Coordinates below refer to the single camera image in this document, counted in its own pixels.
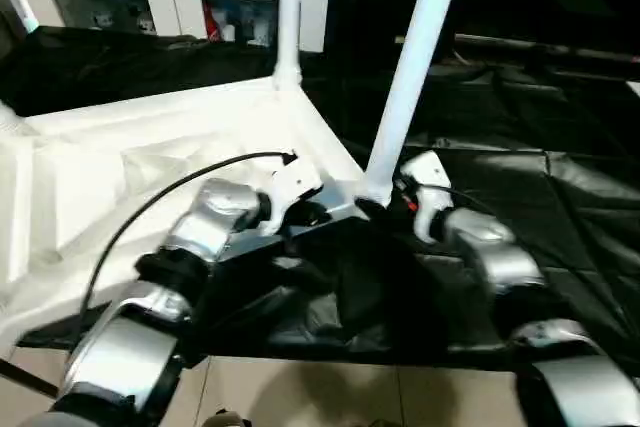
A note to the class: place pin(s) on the white plastic table leg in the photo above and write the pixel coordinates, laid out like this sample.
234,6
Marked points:
7,117
290,7
420,47

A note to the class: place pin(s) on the white plastic table top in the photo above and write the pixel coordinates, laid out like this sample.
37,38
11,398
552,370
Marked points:
125,147

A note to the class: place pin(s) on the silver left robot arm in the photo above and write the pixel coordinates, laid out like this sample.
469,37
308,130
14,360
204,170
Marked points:
215,217

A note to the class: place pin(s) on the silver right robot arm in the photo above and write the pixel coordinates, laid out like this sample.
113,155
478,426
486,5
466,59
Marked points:
495,247

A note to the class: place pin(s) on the small white blue box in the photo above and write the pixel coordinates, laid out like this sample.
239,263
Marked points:
260,34

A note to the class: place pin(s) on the dark metal rod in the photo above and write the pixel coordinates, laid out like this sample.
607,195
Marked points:
550,47

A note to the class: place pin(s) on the white flat object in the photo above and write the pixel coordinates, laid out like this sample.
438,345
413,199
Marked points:
632,88

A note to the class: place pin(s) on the black metal frame strut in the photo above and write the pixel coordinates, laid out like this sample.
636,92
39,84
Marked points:
30,379

